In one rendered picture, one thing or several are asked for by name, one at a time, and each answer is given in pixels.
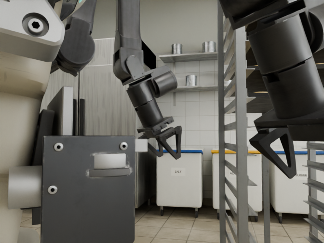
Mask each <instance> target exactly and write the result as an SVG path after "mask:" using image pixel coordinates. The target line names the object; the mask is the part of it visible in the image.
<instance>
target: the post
mask: <svg viewBox="0 0 324 243"><path fill-rule="evenodd" d="M234 55H235V122H236V190H237V243H249V235H248V176H247V118H246V59H245V26H244V27H241V28H239V29H236V30H234Z"/></svg>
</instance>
